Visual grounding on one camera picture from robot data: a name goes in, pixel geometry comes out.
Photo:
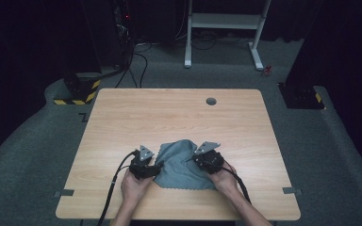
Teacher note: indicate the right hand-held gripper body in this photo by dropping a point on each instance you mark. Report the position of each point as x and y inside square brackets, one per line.
[210, 160]

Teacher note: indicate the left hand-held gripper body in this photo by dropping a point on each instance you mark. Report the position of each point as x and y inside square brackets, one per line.
[141, 166]

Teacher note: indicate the grey cloth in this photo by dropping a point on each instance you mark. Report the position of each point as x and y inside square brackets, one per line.
[179, 169]

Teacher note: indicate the person's left hand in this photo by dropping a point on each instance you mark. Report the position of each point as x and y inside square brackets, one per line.
[135, 190]

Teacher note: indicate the person's right hand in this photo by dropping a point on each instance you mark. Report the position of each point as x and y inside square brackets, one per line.
[224, 182]

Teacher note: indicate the grey table grommet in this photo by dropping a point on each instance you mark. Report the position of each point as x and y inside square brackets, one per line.
[211, 101]

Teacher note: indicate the grey tape strip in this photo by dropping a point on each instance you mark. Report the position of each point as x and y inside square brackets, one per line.
[64, 193]
[291, 190]

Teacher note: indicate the black yellow striped base block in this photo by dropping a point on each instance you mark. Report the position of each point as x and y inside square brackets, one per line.
[81, 91]

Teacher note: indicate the small red object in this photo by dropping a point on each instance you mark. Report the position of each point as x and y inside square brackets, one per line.
[266, 71]

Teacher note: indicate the dark equipment rack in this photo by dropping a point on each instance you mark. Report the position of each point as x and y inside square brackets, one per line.
[124, 34]

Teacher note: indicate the white metal stand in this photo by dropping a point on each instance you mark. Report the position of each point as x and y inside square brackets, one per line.
[224, 21]

